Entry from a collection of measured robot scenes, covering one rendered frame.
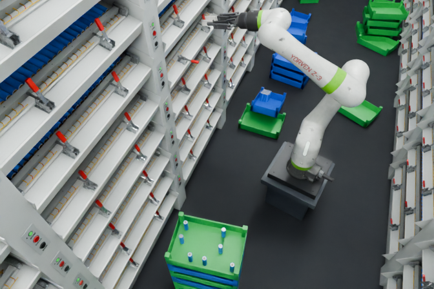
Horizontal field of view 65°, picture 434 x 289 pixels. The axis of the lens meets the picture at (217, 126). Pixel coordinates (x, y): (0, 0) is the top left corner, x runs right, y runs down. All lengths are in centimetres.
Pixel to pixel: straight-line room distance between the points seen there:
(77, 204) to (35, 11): 60
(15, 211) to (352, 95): 124
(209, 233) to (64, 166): 75
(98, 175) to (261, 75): 200
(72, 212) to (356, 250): 156
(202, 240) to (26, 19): 108
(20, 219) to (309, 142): 130
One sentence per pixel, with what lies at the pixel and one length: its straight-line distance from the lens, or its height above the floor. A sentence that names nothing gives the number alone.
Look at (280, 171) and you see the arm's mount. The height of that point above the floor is 31.
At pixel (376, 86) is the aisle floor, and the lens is 309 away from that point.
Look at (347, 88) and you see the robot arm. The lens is 150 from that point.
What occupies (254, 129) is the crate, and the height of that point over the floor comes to 4.
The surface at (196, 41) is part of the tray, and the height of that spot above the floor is 94.
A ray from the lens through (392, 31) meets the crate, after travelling 357.
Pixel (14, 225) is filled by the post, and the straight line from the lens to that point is 97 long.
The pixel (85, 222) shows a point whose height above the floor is 76.
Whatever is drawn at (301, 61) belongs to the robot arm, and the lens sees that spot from 147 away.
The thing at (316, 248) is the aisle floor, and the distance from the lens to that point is 211.
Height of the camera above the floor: 190
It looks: 49 degrees down
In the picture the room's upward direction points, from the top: 1 degrees counter-clockwise
